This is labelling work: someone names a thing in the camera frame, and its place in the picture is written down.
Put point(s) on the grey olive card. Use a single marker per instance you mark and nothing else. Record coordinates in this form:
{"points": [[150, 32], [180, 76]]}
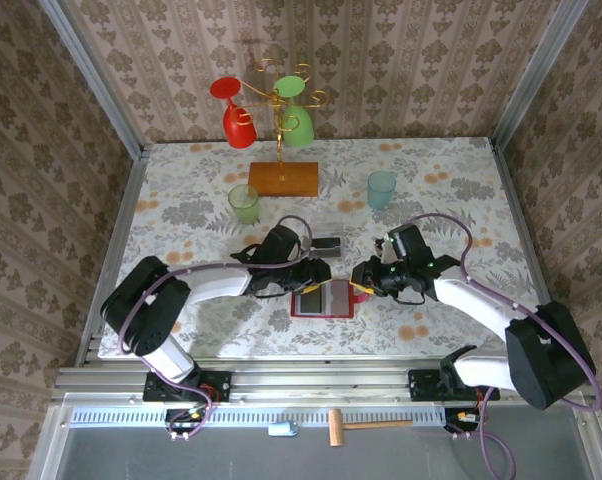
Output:
{"points": [[312, 304]]}

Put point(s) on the black card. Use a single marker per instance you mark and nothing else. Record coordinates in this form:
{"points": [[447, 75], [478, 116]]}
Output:
{"points": [[326, 252]]}

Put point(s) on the red card holder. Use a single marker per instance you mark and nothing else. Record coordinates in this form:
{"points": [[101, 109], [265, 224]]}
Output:
{"points": [[338, 300]]}

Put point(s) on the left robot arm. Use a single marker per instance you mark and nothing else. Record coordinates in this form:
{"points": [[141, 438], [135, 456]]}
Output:
{"points": [[146, 310]]}

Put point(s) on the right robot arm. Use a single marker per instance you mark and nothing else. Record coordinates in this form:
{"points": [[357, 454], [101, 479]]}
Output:
{"points": [[546, 350]]}

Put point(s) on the clear plastic card box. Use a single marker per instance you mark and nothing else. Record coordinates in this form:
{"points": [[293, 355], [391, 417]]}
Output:
{"points": [[326, 225]]}

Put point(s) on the green plastic tumbler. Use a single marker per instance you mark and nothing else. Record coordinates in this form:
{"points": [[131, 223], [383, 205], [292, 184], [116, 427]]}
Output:
{"points": [[244, 210]]}

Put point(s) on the teal plastic tumbler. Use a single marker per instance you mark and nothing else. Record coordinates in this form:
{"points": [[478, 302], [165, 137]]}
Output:
{"points": [[381, 192]]}

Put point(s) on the floral tablecloth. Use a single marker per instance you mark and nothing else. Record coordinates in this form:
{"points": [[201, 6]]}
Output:
{"points": [[431, 165]]}

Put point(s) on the light blue small device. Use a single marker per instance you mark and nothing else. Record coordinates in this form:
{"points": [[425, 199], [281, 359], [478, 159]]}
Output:
{"points": [[282, 429]]}

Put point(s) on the green wine glass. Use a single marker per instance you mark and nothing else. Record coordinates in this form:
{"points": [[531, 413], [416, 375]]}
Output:
{"points": [[299, 131]]}

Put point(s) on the wooden mallet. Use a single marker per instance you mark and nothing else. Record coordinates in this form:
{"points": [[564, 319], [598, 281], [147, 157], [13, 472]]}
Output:
{"points": [[336, 430]]}

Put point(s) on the red wine glass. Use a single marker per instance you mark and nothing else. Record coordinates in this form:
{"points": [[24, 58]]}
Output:
{"points": [[240, 132]]}

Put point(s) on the grey metal panel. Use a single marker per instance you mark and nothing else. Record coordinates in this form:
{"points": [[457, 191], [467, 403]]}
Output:
{"points": [[181, 460]]}

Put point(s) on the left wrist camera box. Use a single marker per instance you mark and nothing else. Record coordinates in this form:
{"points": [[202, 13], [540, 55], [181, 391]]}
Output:
{"points": [[281, 242]]}

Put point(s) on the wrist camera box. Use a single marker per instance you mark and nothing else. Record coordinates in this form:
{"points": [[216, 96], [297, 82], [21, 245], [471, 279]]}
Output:
{"points": [[281, 242], [408, 242]]}

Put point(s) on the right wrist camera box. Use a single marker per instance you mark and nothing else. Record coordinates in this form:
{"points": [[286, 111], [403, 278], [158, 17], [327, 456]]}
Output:
{"points": [[408, 242]]}

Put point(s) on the aluminium cross rail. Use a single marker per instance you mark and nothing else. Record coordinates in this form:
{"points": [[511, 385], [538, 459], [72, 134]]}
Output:
{"points": [[321, 382]]}

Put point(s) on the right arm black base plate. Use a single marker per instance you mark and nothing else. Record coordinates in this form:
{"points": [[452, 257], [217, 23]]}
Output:
{"points": [[421, 387]]}

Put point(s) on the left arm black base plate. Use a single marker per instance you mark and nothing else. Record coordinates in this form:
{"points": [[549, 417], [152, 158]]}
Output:
{"points": [[221, 385]]}

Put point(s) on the aluminium table side rail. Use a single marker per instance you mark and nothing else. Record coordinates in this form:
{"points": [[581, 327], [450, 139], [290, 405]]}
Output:
{"points": [[520, 210], [122, 210]]}

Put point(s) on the aluminium corner post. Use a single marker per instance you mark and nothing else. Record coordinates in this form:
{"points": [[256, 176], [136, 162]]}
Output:
{"points": [[534, 75], [95, 75]]}

